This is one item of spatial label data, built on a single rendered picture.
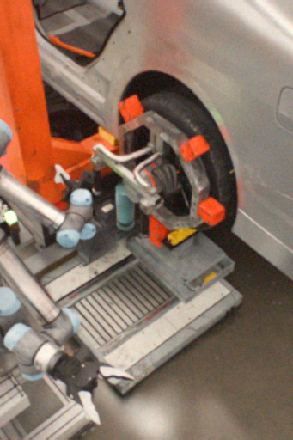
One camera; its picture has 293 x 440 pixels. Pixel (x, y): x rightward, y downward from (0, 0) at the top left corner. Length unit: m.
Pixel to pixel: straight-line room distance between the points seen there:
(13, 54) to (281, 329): 1.91
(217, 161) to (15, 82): 0.87
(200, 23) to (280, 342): 1.71
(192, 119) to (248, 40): 0.50
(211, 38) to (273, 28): 0.26
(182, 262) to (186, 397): 0.69
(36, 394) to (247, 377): 1.03
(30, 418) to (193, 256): 1.16
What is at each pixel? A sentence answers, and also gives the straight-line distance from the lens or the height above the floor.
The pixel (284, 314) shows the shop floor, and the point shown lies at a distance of 3.14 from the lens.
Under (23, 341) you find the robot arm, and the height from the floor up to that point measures 1.25.
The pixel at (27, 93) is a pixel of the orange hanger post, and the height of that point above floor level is 1.21.
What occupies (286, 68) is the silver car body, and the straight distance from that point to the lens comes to 1.86.
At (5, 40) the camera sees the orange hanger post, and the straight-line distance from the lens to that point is 2.25.
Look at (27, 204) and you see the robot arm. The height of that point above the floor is 1.22.
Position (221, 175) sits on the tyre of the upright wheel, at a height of 1.00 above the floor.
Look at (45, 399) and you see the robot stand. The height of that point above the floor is 0.21.
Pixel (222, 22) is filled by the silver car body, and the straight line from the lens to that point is 2.01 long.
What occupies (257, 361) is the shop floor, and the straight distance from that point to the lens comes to 2.96.
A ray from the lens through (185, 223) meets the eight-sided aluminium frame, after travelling 2.50.
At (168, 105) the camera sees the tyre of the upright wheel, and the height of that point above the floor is 1.17.
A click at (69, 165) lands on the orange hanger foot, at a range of 2.79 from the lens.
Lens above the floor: 2.55
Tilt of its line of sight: 47 degrees down
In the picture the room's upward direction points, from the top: 1 degrees clockwise
